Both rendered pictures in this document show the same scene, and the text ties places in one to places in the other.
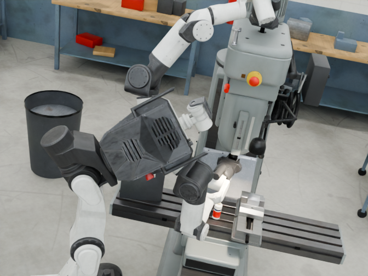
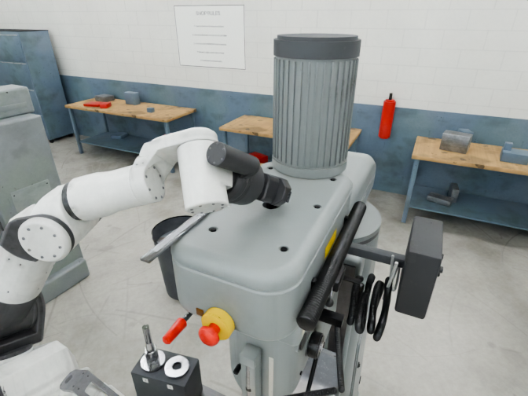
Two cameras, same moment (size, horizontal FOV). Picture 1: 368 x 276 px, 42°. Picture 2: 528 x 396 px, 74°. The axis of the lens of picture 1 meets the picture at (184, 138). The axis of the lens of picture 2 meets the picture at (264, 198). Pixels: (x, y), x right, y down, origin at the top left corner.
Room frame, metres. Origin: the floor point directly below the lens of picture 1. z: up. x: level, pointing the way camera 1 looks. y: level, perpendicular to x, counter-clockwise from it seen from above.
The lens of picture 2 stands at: (1.42, -0.48, 2.25)
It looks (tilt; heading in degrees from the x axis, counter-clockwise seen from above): 28 degrees down; 21
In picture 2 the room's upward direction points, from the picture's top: straight up
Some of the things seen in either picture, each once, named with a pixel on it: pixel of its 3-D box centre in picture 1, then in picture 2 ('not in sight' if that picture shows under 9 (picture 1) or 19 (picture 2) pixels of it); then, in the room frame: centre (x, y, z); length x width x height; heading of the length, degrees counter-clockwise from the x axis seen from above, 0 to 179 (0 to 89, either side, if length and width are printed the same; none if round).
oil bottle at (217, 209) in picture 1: (217, 208); not in sight; (1.99, -0.23, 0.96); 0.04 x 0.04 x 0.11
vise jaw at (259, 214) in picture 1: (251, 211); not in sight; (1.97, -0.40, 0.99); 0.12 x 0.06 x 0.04; 84
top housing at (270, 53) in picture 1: (258, 48); (273, 232); (2.05, -0.25, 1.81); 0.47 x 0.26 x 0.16; 176
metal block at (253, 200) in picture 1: (252, 202); not in sight; (2.03, -0.41, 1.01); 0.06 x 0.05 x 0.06; 84
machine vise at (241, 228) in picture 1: (249, 213); not in sight; (2.00, -0.40, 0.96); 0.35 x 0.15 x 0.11; 174
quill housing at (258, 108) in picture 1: (242, 118); (270, 339); (2.04, -0.26, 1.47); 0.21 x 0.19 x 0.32; 86
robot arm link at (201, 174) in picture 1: (195, 186); not in sight; (1.54, -0.07, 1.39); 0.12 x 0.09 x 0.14; 163
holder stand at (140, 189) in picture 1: (142, 178); (168, 379); (2.08, 0.18, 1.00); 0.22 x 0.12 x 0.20; 96
